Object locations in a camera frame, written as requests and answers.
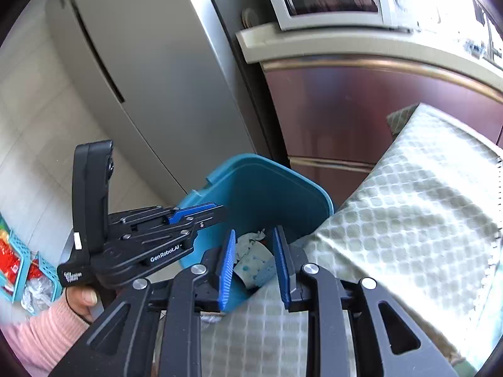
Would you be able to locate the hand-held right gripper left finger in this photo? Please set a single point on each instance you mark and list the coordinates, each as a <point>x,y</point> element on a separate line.
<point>227,271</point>

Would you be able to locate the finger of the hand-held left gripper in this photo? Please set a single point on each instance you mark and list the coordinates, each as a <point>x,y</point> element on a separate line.
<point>184,212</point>
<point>212,216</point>

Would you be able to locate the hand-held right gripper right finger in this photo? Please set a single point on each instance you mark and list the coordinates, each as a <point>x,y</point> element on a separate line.
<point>281,267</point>

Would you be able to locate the white blue-dotted paper cup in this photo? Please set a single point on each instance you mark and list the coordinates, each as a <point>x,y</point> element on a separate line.
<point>251,267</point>

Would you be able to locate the blue plastic bin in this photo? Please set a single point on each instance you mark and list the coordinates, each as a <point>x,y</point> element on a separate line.
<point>259,188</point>

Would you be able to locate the person's left forearm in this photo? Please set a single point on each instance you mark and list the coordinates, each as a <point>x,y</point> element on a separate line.
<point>43,333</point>

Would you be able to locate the person's left hand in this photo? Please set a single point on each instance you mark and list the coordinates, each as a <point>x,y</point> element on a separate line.
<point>84,296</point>

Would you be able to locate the white tissue scrap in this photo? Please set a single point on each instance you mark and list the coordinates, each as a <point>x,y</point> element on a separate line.
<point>251,237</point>

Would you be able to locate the teal plastic basket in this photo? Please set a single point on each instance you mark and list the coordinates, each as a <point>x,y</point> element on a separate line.
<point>17,251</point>
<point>49,275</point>

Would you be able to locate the turquoise baskets with packets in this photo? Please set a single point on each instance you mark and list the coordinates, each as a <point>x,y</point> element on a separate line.
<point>10,261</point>

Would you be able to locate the clear plastic bag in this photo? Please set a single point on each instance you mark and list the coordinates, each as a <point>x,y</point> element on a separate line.
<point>37,294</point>

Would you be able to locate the green checked tablecloth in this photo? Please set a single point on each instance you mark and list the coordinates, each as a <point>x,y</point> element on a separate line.
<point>393,224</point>

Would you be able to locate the silver refrigerator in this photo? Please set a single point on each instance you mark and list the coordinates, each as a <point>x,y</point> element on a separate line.
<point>157,66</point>

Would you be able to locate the maroon kitchen cabinet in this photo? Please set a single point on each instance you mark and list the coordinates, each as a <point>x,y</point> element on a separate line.
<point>334,118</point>

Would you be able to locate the white plate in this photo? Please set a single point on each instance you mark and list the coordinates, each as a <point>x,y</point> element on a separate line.
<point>249,17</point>

